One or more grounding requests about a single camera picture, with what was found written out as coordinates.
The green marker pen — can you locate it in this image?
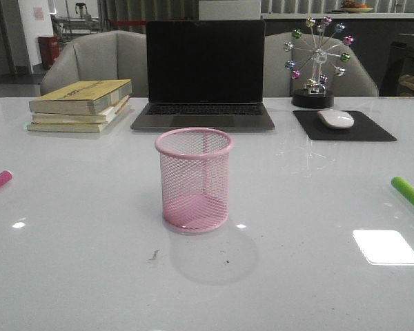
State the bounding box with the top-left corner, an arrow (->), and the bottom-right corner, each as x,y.
391,177 -> 414,206

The pink mesh pen holder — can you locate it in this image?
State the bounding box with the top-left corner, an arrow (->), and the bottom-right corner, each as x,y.
155,128 -> 234,233

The grey laptop computer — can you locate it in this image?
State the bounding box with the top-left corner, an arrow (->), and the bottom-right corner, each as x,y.
131,19 -> 275,132

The right grey armchair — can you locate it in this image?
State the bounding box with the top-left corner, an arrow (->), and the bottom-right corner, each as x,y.
263,32 -> 379,97

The grey armchair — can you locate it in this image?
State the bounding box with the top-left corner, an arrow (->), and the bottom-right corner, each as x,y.
40,30 -> 148,97
263,32 -> 379,97

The white computer mouse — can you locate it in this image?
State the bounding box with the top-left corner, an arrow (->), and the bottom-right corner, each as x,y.
317,109 -> 354,129

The top yellow book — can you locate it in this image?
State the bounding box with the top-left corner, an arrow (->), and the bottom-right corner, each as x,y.
29,79 -> 132,115

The yellow book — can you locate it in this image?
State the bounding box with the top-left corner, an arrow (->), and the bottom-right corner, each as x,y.
26,104 -> 129,132
29,79 -> 132,115

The left grey armchair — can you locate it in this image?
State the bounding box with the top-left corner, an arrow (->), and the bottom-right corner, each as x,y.
40,30 -> 148,97

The black mouse pad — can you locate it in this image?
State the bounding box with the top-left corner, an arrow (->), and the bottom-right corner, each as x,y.
293,110 -> 397,142

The bottom yellow book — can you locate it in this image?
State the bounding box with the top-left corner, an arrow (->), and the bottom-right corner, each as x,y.
26,104 -> 129,132

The ferris wheel desk ornament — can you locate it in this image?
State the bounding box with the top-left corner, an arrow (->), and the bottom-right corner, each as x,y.
284,16 -> 355,109

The red trash bin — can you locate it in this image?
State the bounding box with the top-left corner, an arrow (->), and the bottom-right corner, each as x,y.
37,36 -> 60,69

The fruit bowl on counter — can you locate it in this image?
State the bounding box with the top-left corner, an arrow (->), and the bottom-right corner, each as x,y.
341,0 -> 373,13

